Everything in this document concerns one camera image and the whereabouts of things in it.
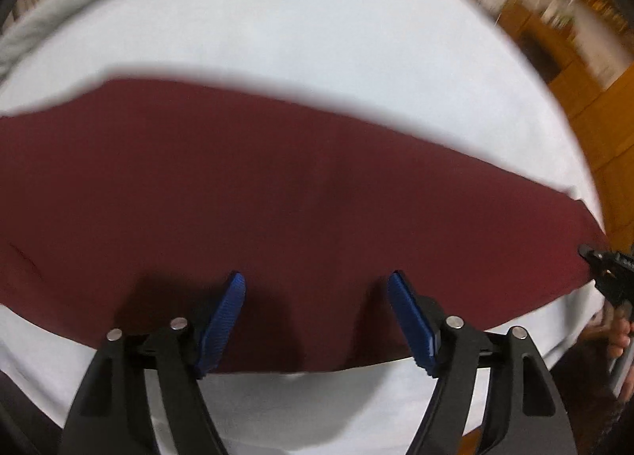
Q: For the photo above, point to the maroon pants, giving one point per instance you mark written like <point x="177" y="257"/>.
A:
<point x="297" y="187"/>

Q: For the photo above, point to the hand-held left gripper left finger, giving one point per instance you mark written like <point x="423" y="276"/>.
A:
<point x="223" y="321"/>

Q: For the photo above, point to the person's right hand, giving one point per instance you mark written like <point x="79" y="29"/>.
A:
<point x="619" y="336"/>

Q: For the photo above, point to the wooden desk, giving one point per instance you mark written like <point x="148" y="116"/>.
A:
<point x="540" y="34"/>

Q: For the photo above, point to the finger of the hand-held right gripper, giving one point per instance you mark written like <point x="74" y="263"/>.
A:
<point x="607" y="264"/>

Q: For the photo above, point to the wooden cabinet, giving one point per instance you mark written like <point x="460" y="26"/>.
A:
<point x="604" y="128"/>

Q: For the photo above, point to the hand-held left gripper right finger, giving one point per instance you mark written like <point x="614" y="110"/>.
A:
<point x="411" y="321"/>

